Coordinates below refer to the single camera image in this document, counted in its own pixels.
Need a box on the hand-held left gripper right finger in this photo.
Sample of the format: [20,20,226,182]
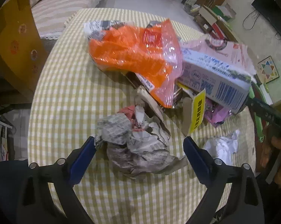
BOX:
[183,136,264,224]

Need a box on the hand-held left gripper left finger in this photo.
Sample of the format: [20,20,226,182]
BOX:
[15,136,96,224]

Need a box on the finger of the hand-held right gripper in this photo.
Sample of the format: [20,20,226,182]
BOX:
[246,96,281,127]

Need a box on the white blue toothpaste box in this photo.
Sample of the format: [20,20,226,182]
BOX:
[178,54,252,115]

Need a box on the newspaper ball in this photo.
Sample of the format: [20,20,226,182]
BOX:
[95,105,189,180]

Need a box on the person's right hand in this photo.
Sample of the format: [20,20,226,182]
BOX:
[260,136,281,188]

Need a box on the crumpled white paper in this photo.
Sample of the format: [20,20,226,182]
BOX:
[202,129,241,167]

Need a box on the star checkers board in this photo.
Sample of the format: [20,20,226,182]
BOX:
[257,55,280,85]

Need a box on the purple wrapper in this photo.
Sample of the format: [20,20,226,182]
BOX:
[203,97,233,128]

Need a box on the yellow printed packet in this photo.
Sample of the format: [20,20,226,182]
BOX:
[188,89,206,136]

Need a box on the yellow checked tablecloth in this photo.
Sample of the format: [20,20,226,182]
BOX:
[27,8,257,224]

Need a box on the person's dark blue clothing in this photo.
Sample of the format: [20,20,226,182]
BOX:
[0,161,30,224]

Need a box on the beige television stand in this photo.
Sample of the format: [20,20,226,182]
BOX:
[194,5,248,45]

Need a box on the red flat box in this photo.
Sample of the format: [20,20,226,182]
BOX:
[210,22,227,39]

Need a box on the black television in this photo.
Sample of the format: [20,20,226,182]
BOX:
[251,0,281,43]

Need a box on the open cardboard box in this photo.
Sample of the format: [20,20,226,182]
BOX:
[199,3,237,26]

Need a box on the orange plastic bag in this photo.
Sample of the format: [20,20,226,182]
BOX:
[88,19,183,109]

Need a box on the white grey printed packet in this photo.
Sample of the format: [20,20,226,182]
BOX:
[83,19,131,43]

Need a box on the brown cardboard box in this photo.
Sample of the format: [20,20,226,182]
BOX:
[0,0,49,94]

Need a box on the striped sofa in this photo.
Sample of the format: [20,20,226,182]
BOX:
[30,0,109,41]

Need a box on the black television cable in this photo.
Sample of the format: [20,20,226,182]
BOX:
[242,9,260,31]

